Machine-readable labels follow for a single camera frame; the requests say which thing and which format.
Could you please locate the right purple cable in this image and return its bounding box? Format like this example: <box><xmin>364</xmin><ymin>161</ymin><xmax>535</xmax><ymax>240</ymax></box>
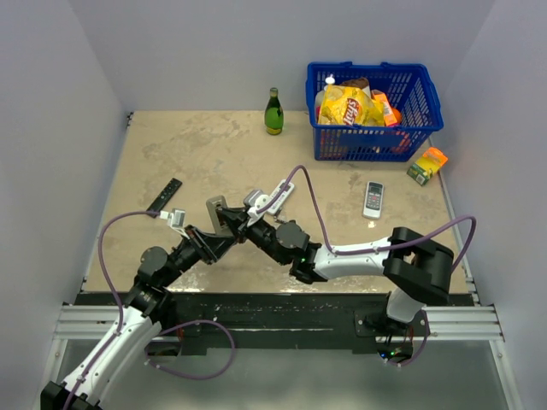
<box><xmin>267</xmin><ymin>164</ymin><xmax>478</xmax><ymax>368</ymax></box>

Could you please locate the grey beige remote control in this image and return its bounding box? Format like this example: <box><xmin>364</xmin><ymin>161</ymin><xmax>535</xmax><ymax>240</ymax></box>
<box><xmin>206</xmin><ymin>196</ymin><xmax>232</xmax><ymax>237</ymax></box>

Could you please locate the white air conditioner remote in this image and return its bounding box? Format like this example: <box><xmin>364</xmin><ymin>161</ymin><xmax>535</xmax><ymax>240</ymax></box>
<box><xmin>267</xmin><ymin>179</ymin><xmax>295</xmax><ymax>215</ymax></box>

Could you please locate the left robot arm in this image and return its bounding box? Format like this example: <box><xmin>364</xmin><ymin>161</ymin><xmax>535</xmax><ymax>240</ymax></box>
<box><xmin>39</xmin><ymin>226</ymin><xmax>236</xmax><ymax>409</ymax></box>

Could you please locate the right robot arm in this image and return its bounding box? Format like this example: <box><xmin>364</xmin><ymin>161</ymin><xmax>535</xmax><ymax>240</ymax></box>
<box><xmin>216</xmin><ymin>208</ymin><xmax>454</xmax><ymax>336</ymax></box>

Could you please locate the aluminium frame rail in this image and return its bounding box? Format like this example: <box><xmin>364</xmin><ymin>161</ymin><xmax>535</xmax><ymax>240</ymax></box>
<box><xmin>54</xmin><ymin>292</ymin><xmax>503</xmax><ymax>341</ymax></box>

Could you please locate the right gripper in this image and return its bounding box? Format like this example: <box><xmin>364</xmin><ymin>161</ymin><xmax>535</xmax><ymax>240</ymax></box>
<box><xmin>220</xmin><ymin>206</ymin><xmax>288</xmax><ymax>266</ymax></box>

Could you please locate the orange snack box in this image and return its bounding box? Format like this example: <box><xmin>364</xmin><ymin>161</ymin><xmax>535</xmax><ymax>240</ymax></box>
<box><xmin>371</xmin><ymin>90</ymin><xmax>402</xmax><ymax>126</ymax></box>

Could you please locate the green orange carton box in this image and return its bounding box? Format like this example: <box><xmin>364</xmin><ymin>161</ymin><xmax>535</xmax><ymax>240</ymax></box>
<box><xmin>407</xmin><ymin>147</ymin><xmax>448</xmax><ymax>186</ymax></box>

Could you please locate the brown snack package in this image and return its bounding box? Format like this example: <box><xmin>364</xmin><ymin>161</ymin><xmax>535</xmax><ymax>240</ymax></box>
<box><xmin>340</xmin><ymin>77</ymin><xmax>369</xmax><ymax>90</ymax></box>

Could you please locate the green glass bottle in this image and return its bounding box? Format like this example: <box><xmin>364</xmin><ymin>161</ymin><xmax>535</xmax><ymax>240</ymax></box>
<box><xmin>264</xmin><ymin>87</ymin><xmax>284</xmax><ymax>135</ymax></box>

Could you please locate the blue plastic shopping basket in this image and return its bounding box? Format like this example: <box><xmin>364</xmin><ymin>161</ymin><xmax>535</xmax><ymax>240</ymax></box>
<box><xmin>306</xmin><ymin>61</ymin><xmax>444</xmax><ymax>162</ymax></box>

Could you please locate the white grey remote control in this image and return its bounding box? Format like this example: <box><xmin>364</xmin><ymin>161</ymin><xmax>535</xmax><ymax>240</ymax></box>
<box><xmin>362</xmin><ymin>181</ymin><xmax>385</xmax><ymax>220</ymax></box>

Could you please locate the yellow chips bag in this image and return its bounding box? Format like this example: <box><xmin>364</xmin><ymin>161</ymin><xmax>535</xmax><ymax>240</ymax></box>
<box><xmin>318</xmin><ymin>85</ymin><xmax>385</xmax><ymax>126</ymax></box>

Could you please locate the black remote control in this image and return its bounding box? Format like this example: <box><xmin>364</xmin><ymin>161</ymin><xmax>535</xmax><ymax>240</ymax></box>
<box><xmin>146</xmin><ymin>178</ymin><xmax>183</xmax><ymax>218</ymax></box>

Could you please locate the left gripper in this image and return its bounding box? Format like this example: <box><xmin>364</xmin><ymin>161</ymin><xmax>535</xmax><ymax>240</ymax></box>
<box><xmin>160</xmin><ymin>225</ymin><xmax>237</xmax><ymax>287</ymax></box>

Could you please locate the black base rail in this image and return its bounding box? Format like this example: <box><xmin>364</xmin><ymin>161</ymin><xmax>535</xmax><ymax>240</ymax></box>
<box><xmin>76</xmin><ymin>290</ymin><xmax>432</xmax><ymax>358</ymax></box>

